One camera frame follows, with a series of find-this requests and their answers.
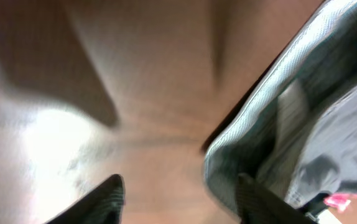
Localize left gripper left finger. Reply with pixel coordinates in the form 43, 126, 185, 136
47, 174, 125, 224

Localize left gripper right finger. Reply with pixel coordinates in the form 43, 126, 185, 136
235, 173, 315, 224

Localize grey cotton shorts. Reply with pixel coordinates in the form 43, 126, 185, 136
203, 1, 357, 214

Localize red printed t-shirt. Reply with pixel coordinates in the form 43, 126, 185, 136
323, 193, 357, 213

